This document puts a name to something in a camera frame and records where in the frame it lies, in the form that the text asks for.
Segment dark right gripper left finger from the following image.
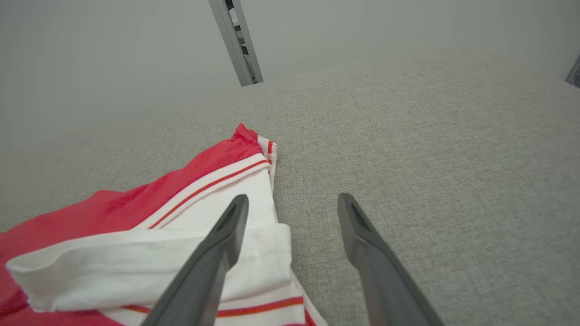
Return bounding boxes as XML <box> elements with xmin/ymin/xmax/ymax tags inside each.
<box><xmin>140</xmin><ymin>194</ymin><xmax>250</xmax><ymax>326</ymax></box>

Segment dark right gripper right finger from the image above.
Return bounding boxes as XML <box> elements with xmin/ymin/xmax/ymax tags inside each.
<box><xmin>337</xmin><ymin>192</ymin><xmax>445</xmax><ymax>326</ymax></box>

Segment red garment with white trim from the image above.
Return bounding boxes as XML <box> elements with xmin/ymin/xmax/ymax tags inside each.
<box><xmin>0</xmin><ymin>123</ymin><xmax>329</xmax><ymax>326</ymax></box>

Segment grey metal partition post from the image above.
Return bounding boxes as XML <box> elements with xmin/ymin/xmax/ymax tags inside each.
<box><xmin>208</xmin><ymin>0</ymin><xmax>264</xmax><ymax>87</ymax></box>

